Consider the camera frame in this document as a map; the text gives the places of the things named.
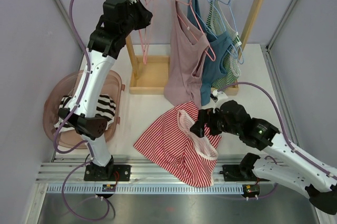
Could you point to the green white striped tank top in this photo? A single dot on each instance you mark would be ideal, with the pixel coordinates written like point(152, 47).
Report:
point(217, 23)

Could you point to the black white striped tank top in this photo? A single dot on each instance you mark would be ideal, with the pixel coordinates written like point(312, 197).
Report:
point(105, 108)

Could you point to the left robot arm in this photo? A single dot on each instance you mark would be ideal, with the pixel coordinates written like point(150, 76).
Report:
point(119, 19)

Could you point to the translucent pink plastic basin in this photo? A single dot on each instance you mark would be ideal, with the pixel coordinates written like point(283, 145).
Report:
point(113, 87)

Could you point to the dusty pink tank top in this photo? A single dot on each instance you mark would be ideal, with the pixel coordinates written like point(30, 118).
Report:
point(188, 46)

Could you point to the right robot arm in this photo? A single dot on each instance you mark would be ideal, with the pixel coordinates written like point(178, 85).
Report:
point(302, 173)

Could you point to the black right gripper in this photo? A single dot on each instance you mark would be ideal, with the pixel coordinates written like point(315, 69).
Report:
point(206, 115)

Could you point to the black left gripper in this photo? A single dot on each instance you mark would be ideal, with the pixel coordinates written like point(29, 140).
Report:
point(144, 14)

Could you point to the teal blue tank top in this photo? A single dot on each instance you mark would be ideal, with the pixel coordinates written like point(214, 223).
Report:
point(212, 68)

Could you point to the white slotted cable duct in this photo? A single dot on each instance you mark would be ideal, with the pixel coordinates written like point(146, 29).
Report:
point(144, 189)

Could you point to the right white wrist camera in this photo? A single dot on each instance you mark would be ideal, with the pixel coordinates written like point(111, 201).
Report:
point(219, 97)

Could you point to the aluminium mounting rail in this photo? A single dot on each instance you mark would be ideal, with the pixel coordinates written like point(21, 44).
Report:
point(74, 169)

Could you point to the red white striped tank top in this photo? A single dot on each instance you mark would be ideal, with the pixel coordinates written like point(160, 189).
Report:
point(169, 138)

